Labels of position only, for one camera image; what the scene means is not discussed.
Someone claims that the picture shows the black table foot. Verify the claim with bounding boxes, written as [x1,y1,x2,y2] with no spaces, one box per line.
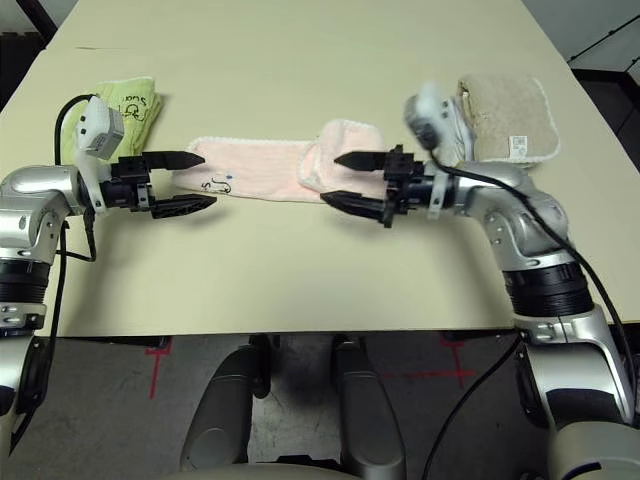
[59,335,172,352]
[439,329,519,347]

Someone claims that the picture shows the loose black cable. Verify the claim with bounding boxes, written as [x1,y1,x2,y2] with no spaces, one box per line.
[421,343,520,480]

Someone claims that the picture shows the black right camera cable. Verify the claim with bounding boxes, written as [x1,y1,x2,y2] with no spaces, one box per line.
[424,134,633,371]

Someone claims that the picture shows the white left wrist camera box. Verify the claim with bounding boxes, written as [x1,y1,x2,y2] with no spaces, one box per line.
[74,96,125,216]

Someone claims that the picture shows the black foam floor mats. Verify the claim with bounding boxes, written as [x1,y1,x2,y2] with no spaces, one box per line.
[0,32,49,116]

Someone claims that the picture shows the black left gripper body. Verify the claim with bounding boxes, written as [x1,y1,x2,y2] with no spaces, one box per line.
[99,155,154,213]

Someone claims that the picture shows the pink towel with white hem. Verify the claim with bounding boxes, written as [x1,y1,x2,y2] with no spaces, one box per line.
[188,118,396,204]

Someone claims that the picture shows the black camera cable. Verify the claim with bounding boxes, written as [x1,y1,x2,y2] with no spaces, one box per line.
[424,134,633,371]
[9,94,98,446]

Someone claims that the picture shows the black left camera cable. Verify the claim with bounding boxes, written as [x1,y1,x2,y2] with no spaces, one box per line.
[9,94,98,446]

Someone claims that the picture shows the folded white towel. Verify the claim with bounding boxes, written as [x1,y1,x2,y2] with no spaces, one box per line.
[451,97,477,165]

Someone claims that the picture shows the thin black metal rod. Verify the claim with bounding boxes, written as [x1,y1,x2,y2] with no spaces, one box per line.
[566,20,640,64]

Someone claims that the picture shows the folded green towel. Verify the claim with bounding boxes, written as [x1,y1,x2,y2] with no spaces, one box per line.
[82,75,164,157]

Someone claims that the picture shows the grey right robot leg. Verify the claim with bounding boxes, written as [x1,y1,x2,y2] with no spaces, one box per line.
[332,335,404,480]

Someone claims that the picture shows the folded beige towel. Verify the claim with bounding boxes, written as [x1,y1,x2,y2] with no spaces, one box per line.
[457,74,562,169]

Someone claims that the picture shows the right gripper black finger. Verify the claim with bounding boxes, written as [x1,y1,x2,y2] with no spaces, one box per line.
[319,190,392,222]
[333,151,388,172]

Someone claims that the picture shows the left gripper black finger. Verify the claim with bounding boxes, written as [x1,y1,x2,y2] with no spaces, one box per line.
[145,149,207,172]
[150,194,218,221]

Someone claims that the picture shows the beige side table black frame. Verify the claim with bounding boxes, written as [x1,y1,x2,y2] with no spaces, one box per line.
[14,0,60,40]

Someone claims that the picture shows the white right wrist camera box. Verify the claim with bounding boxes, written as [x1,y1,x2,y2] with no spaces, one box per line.
[402,81,457,221]

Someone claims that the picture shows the grey robot leg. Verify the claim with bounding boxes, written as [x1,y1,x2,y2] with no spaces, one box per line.
[332,335,404,480]
[180,344,281,474]

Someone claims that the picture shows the grey left robot leg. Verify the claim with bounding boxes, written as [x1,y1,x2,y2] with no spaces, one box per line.
[180,344,281,474]

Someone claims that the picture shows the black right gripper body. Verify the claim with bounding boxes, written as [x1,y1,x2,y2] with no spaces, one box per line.
[381,144,436,229]

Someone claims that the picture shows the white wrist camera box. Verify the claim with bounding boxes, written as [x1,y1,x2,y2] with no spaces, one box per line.
[402,81,457,221]
[74,96,125,216]

